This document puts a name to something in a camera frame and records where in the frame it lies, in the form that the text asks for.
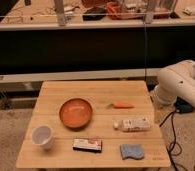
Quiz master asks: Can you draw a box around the orange ceramic bowl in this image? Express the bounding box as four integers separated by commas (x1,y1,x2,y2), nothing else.
59,98,93,129

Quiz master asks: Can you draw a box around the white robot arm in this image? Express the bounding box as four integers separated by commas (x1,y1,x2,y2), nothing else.
153,60,195,108

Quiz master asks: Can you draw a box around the orange toy carrot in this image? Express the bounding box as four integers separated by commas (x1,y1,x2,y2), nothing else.
107,101,134,109

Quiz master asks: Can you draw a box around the wooden table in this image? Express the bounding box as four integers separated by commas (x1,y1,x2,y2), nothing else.
16,81,170,168

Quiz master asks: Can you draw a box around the black and white box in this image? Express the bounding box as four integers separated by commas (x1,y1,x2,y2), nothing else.
73,138,102,153

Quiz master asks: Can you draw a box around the white paper cup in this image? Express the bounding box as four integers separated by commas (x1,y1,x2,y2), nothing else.
31,125,54,150

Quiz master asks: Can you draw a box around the blue sponge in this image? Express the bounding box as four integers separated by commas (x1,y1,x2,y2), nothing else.
120,144,144,160

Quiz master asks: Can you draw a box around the long workbench with clutter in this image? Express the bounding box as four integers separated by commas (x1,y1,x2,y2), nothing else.
0,0,195,31

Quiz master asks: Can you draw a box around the black cable on floor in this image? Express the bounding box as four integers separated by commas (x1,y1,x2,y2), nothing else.
159,109,195,171

